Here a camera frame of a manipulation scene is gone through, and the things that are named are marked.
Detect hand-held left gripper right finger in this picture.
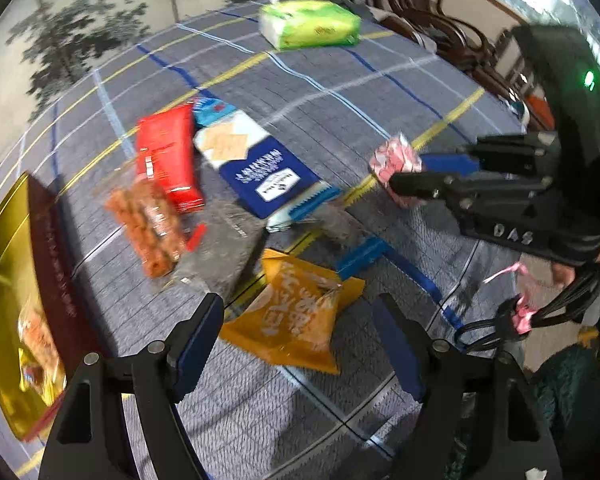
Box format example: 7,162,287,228
371,292,563,480

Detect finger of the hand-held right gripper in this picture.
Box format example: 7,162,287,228
422,132,563,176
389,171,552,211

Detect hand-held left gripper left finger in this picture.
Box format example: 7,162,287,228
39,292,226,480

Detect pink snack packet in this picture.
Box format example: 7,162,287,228
369,132,426,209

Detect orange snack bag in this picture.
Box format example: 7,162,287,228
219,247,367,376

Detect clear grey snack packet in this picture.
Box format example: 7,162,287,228
172,199,268,301

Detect clear bag of orange snacks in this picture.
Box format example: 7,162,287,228
92,160,208,281

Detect blue cracker packet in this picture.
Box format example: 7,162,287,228
193,110,342,233

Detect clear snack bag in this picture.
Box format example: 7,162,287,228
17,305,66,401

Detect red snack packet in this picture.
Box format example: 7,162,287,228
135,103,206,213

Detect gold and maroon box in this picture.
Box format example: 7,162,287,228
0,172,106,443

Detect light blue snack packet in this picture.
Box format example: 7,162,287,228
192,96,238,128

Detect small blue packet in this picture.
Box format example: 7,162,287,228
335,236,393,281

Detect pink ribbon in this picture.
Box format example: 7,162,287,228
482,260,543,333

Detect grey plaid tablecloth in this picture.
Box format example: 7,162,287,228
0,0,531,480

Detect row of dark wooden chairs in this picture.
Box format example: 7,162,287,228
304,0,556,131

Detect person's dark green clothing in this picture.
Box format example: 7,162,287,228
530,285,600,480

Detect green tissue pack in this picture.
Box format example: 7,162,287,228
257,0,362,52

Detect black cable bundle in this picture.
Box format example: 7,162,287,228
452,247,600,353

